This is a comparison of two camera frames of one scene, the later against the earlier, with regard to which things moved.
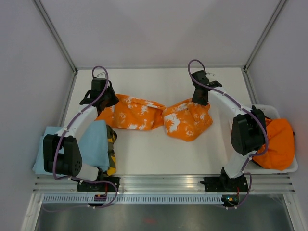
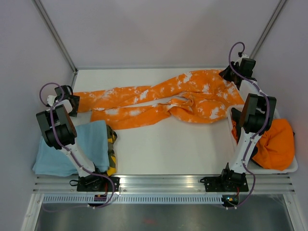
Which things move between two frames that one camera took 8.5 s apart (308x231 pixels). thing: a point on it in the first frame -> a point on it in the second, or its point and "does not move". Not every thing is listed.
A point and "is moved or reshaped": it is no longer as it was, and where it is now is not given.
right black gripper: (196, 99) -> (225, 74)
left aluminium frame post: (51, 25) does not move
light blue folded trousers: (93, 145) does not move
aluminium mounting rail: (258, 184) does not move
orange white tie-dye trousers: (184, 120) is moved or reshaped
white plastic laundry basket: (271, 111) does not move
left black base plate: (83, 186) does not move
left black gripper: (114, 99) -> (73, 113)
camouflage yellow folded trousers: (112, 136) does not move
